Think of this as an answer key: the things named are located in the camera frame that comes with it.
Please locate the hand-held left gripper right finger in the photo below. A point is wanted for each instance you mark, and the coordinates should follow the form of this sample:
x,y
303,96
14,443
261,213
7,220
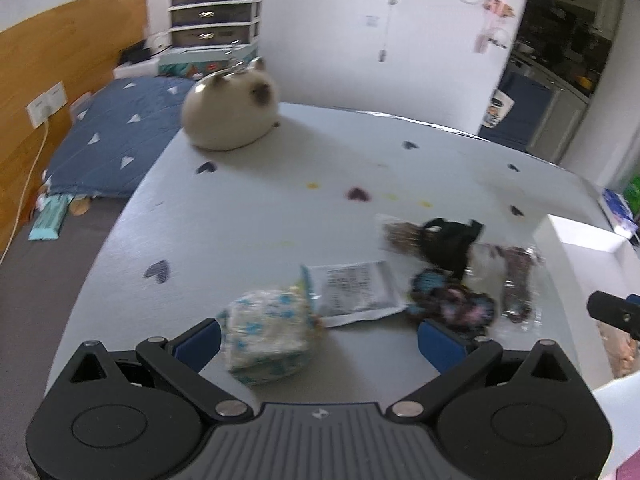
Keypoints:
x,y
440,345

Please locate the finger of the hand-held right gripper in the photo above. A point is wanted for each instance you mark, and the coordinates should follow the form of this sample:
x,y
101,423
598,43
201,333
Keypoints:
x,y
612,310

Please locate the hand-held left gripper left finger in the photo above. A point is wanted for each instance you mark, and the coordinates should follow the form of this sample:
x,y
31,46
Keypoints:
x,y
200,342

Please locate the white blue floral cloth bundle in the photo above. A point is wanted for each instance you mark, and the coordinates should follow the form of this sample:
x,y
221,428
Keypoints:
x,y
265,335

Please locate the white box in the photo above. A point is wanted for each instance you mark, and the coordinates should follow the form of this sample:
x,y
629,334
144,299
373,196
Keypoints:
x,y
575,240

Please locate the dark multicolour scrunchie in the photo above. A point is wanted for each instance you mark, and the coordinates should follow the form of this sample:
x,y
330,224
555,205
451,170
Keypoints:
x,y
450,302

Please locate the blue tissue packet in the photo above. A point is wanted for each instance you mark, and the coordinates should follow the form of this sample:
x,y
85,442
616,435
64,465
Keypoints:
x,y
619,212

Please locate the white labelled packet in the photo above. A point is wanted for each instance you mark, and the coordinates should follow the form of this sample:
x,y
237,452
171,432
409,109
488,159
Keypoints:
x,y
355,292

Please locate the teal flat box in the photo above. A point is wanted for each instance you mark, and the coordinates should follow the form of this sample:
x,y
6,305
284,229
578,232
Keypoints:
x,y
50,217

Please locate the grey cabinet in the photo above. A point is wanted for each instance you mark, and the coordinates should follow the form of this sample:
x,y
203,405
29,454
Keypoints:
x,y
560,110

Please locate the cream cat plush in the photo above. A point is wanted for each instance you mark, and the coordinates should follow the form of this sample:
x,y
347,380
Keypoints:
x,y
225,115

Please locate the teal printed cloth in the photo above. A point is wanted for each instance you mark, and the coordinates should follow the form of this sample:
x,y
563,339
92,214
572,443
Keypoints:
x,y
195,64

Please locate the white plastic drawer unit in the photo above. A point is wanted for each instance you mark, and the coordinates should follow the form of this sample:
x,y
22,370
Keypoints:
x,y
215,12

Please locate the white wall socket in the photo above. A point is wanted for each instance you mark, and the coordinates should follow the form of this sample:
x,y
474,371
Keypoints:
x,y
46,104

